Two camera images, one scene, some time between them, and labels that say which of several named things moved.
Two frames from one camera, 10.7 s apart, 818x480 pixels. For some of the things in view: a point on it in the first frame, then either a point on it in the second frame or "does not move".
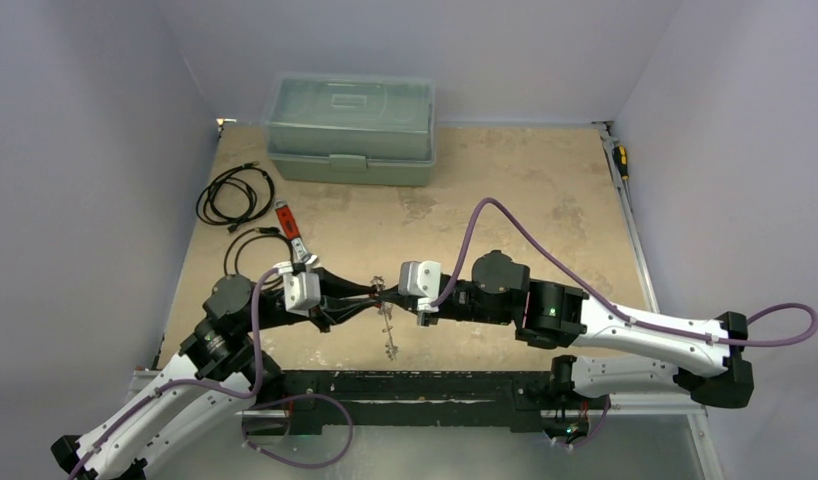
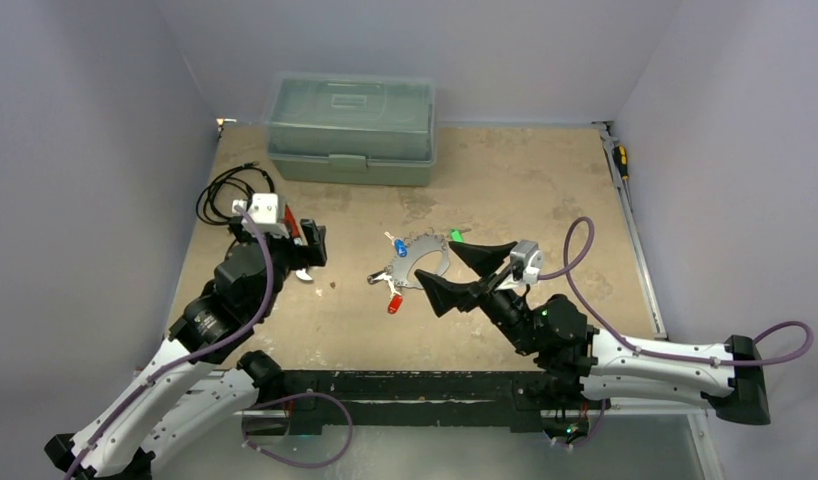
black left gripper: (338, 298) → (312, 253)
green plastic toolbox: (341, 128) does not move
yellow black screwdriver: (621, 158) does not move
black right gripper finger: (410, 303) → (444, 294)
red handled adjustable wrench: (299, 251) does not move
